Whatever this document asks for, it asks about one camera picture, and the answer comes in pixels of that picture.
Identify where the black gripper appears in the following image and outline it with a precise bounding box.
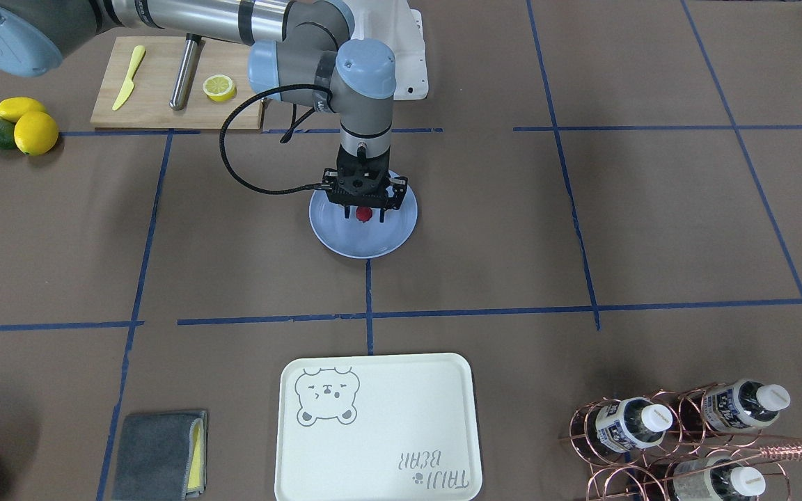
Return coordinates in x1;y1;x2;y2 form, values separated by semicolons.
322;150;407;224

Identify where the red strawberry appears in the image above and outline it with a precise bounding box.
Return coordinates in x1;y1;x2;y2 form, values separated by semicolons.
354;206;375;224

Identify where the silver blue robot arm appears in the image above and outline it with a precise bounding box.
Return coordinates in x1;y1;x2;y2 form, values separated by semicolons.
0;1;408;216

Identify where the blue round plate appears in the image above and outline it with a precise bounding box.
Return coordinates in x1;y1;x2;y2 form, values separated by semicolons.
308;184;419;259

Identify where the half lemon slice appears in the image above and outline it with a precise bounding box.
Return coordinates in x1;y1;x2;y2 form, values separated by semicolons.
203;74;237;102

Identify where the cream bear tray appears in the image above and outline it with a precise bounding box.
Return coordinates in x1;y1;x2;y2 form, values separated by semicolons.
274;353;483;500

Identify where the wooden cutting board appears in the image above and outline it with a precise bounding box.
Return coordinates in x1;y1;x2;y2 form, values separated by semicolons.
91;35;254;130

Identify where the yellow plastic knife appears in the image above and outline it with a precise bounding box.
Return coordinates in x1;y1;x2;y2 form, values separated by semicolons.
111;45;146;111

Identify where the grey folded cloth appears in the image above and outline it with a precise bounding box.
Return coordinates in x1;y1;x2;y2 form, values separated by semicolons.
111;409;209;500

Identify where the yellow lemon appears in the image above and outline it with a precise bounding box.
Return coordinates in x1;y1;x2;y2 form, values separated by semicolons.
0;96;47;124
14;111;60;156

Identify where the tea bottle white cap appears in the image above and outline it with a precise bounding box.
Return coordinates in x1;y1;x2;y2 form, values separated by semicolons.
569;397;675;463

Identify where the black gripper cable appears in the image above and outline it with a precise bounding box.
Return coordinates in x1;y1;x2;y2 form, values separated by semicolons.
219;84;336;196

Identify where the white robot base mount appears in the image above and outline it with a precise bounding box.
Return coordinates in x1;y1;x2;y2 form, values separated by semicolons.
346;1;429;102

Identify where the steel cylinder handle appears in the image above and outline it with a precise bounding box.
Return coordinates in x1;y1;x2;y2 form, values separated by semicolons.
169;33;203;111

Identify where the copper wire bottle rack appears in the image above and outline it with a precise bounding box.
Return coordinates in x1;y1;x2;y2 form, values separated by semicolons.
557;397;802;500

